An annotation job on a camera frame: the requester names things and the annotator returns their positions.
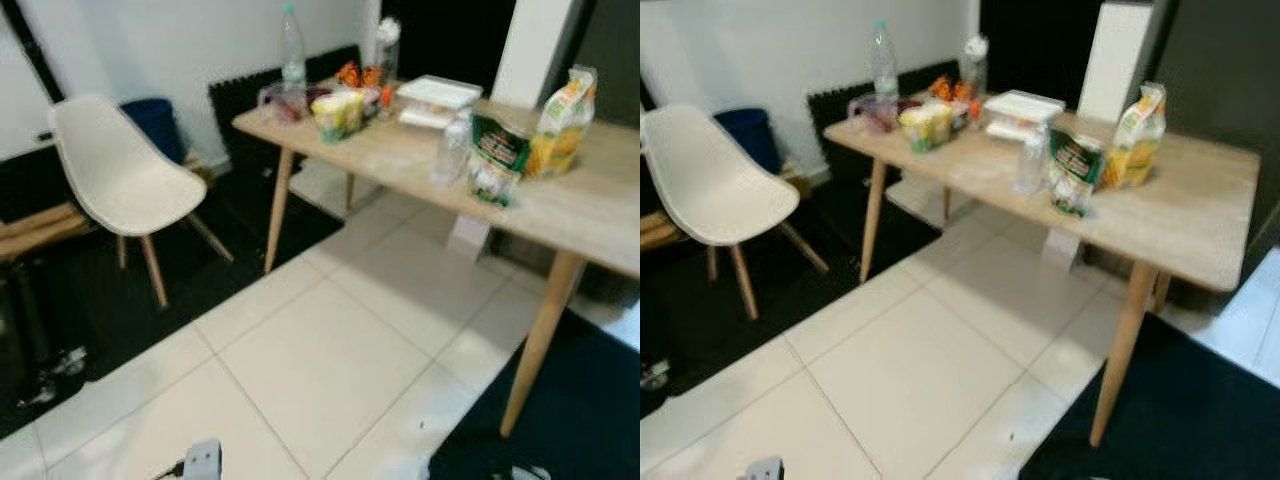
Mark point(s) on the black floor mat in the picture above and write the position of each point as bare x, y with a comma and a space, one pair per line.
690, 310
560, 420
250, 215
1180, 420

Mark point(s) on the white shell chair wooden legs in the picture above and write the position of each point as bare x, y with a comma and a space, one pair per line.
705, 180
115, 170

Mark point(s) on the dark blue bin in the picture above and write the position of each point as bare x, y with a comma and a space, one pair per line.
750, 135
160, 125

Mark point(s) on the green white food packet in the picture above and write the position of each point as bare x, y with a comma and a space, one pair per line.
497, 155
1075, 170

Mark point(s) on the white upright panel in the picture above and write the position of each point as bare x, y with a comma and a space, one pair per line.
1115, 60
535, 50

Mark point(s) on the white lidded food container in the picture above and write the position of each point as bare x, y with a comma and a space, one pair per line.
1022, 106
437, 93

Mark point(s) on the clear jug purple contents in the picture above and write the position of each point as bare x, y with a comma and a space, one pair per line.
283, 102
873, 113

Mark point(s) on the light wooden table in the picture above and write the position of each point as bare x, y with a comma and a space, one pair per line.
385, 160
1180, 210

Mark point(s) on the tall clear bottle green cap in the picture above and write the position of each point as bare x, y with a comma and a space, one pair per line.
883, 65
292, 50

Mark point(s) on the clear tub yellow food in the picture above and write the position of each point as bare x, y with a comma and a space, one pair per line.
338, 115
925, 128

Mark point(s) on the clear bottle white cap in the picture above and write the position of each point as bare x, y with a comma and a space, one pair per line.
388, 50
975, 65

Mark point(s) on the orange black item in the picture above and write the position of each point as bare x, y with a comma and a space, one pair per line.
945, 90
358, 75

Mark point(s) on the black foam wall panel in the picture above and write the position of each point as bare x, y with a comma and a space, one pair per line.
240, 93
835, 100

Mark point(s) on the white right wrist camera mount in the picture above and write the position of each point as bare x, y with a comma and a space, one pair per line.
525, 473

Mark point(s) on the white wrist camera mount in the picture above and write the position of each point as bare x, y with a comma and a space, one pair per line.
525, 473
766, 470
203, 462

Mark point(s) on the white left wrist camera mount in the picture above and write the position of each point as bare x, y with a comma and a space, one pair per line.
203, 462
766, 470

